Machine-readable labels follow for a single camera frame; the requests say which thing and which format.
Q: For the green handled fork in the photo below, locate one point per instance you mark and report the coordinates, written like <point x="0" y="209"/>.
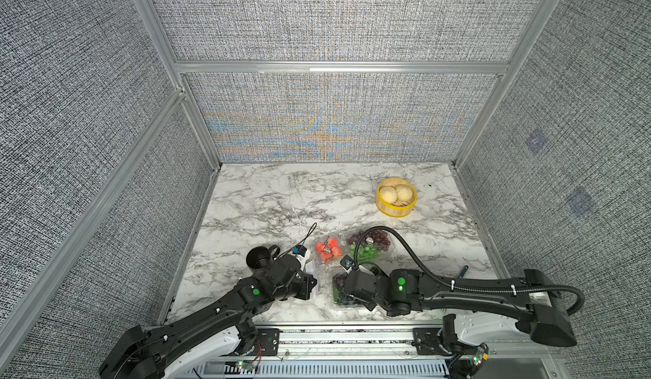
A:
<point x="463" y="272"/>

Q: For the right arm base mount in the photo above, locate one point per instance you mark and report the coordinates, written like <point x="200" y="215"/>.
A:
<point x="429" y="341"/>

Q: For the clear box mixed grapes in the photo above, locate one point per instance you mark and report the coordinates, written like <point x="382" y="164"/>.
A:
<point x="382" y="247"/>

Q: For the steamed bun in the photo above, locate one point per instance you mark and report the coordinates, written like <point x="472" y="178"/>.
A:
<point x="388" y="194"/>
<point x="404" y="193"/>

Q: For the grey perforated cable tray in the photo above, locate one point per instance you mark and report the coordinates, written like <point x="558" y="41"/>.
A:
<point x="320" y="369"/>

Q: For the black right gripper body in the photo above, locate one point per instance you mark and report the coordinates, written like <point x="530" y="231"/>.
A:
<point x="374" y="276"/>

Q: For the yellow bamboo steamer basket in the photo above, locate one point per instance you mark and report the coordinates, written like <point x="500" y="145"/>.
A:
<point x="398" y="209"/>

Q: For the right steamed bun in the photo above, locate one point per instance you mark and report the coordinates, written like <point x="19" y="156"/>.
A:
<point x="404" y="193"/>

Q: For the black mug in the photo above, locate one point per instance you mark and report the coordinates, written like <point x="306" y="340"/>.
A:
<point x="261" y="257"/>

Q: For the clear box dark grapes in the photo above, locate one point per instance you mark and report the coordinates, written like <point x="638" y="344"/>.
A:
<point x="339" y="297"/>

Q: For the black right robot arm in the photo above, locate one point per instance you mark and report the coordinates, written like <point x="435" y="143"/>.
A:
<point x="540" y="308"/>

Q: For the clear box red strawberries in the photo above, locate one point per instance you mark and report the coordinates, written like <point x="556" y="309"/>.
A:
<point x="328" y="249"/>

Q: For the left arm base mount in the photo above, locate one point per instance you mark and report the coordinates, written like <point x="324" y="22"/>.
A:
<point x="266" y="344"/>

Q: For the left steamed bun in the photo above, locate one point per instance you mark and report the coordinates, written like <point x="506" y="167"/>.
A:
<point x="388" y="194"/>

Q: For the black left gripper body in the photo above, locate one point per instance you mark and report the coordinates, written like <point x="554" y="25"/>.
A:
<point x="301" y="286"/>

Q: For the aluminium front rail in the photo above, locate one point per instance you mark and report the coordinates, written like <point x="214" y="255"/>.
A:
<point x="504" y="356"/>

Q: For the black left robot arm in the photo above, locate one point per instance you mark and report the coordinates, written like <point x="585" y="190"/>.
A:
<point x="222" y="328"/>

